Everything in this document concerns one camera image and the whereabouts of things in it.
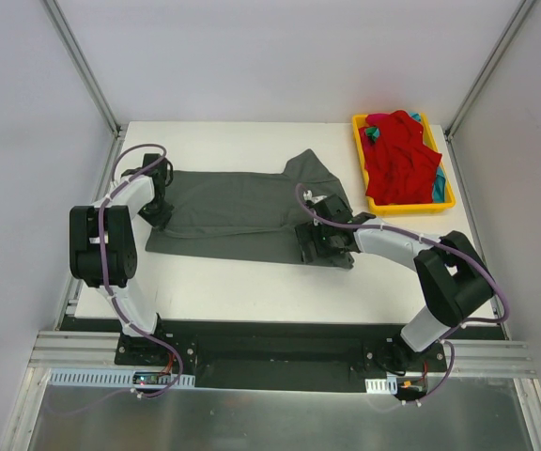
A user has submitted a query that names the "dark grey t shirt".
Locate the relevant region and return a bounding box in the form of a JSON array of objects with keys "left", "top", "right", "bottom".
[{"left": 146, "top": 149, "right": 347, "bottom": 264}]

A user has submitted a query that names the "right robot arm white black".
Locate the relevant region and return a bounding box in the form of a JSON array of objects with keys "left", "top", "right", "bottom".
[{"left": 295, "top": 185, "right": 496, "bottom": 371}]

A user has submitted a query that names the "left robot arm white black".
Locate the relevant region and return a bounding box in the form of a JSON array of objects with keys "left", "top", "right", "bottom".
[{"left": 70, "top": 144, "right": 174, "bottom": 365}]

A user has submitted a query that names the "red t shirt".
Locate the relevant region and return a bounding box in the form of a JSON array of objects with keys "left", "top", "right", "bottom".
[{"left": 363, "top": 109, "right": 443, "bottom": 208}]

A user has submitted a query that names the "teal t shirt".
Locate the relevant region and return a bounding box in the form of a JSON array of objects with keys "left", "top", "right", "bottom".
[{"left": 363, "top": 112, "right": 448, "bottom": 204}]

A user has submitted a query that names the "magenta t shirt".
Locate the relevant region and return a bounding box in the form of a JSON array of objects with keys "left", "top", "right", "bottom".
[{"left": 365, "top": 113, "right": 389, "bottom": 126}]

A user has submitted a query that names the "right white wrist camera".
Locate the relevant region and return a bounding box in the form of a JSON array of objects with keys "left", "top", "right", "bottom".
[{"left": 302, "top": 190, "right": 327, "bottom": 205}]

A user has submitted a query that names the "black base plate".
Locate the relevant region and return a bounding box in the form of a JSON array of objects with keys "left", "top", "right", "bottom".
[{"left": 115, "top": 319, "right": 447, "bottom": 393}]

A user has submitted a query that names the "right white cable duct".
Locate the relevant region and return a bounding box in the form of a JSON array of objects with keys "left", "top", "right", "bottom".
[{"left": 364, "top": 376, "right": 398, "bottom": 396}]

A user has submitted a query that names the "white cable duct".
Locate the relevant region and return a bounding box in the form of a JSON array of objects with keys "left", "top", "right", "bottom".
[
  {"left": 364, "top": 376, "right": 398, "bottom": 396},
  {"left": 49, "top": 368, "right": 195, "bottom": 390}
]

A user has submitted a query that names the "left aluminium frame post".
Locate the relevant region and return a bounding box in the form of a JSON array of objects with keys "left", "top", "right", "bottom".
[{"left": 39, "top": 0, "right": 126, "bottom": 137}]

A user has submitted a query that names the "aluminium frame post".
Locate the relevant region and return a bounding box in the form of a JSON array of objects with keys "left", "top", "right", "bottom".
[
  {"left": 444, "top": 0, "right": 539, "bottom": 142},
  {"left": 39, "top": 0, "right": 126, "bottom": 137}
]

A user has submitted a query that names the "front aluminium rail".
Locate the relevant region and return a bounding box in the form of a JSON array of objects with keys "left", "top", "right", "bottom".
[{"left": 29, "top": 331, "right": 538, "bottom": 379}]

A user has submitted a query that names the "left white cable duct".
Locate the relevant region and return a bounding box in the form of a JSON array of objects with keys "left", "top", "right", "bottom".
[{"left": 49, "top": 368, "right": 195, "bottom": 390}]

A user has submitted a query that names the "right aluminium frame post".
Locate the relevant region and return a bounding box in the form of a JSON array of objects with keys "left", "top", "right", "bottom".
[{"left": 444, "top": 0, "right": 539, "bottom": 142}]

